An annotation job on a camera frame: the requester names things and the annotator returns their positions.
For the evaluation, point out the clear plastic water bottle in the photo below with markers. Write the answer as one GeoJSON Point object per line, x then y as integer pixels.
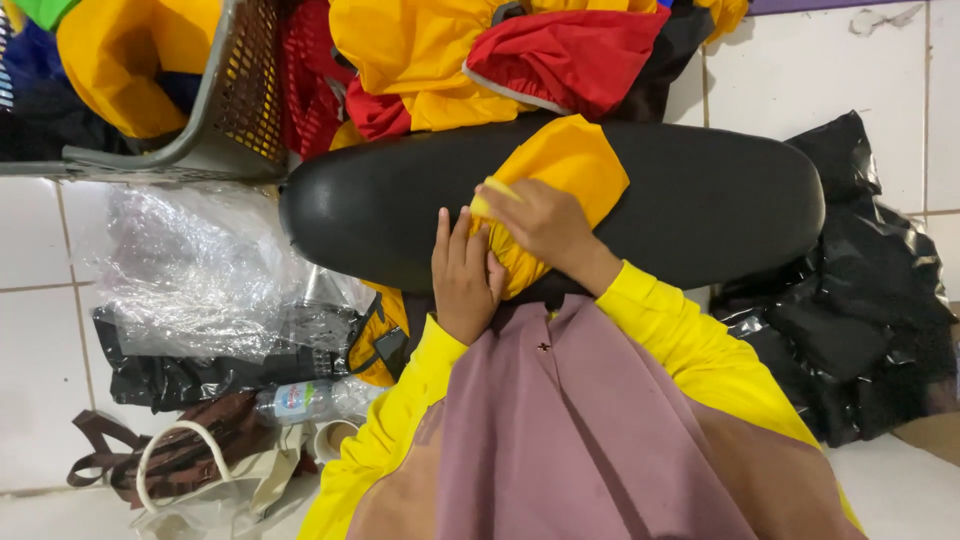
{"type": "Point", "coordinates": [300, 401]}

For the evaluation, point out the person's left hand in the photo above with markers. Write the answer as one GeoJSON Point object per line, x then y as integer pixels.
{"type": "Point", "coordinates": [463, 292]}

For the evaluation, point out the black padded board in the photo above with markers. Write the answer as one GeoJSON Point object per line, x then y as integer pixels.
{"type": "Point", "coordinates": [712, 202]}

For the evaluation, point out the person's right fingers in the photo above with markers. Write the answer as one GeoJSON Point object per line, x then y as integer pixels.
{"type": "Point", "coordinates": [504, 204]}

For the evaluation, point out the clear plastic wrap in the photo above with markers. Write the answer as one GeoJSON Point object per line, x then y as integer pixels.
{"type": "Point", "coordinates": [202, 270]}

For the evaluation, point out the mauve headscarf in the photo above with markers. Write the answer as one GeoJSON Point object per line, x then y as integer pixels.
{"type": "Point", "coordinates": [570, 442]}

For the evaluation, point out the yellow fabric garment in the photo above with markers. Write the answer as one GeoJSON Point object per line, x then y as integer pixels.
{"type": "Point", "coordinates": [562, 161]}

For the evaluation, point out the grey plastic laundry basket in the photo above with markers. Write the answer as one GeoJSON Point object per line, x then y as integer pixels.
{"type": "Point", "coordinates": [240, 112]}

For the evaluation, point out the flat black plastic bag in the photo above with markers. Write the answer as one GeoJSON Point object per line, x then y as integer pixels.
{"type": "Point", "coordinates": [187, 382]}

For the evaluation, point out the heap of black plastic bags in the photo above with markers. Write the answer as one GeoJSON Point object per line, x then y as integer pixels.
{"type": "Point", "coordinates": [855, 315]}

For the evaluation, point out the purple mat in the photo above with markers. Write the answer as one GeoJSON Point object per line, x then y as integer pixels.
{"type": "Point", "coordinates": [825, 6]}

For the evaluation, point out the heap of yellow red garments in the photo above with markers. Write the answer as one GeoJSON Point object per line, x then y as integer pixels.
{"type": "Point", "coordinates": [420, 52]}

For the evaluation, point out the person's right hand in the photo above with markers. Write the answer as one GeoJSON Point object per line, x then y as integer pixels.
{"type": "Point", "coordinates": [551, 225]}

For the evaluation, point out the cream tote bag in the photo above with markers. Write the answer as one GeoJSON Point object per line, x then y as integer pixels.
{"type": "Point", "coordinates": [225, 502]}

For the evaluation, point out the yellow black trimmed garment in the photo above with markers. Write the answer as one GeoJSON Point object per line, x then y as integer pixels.
{"type": "Point", "coordinates": [379, 337]}

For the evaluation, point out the white paper cup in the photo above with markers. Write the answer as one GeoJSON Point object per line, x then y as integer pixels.
{"type": "Point", "coordinates": [335, 439]}

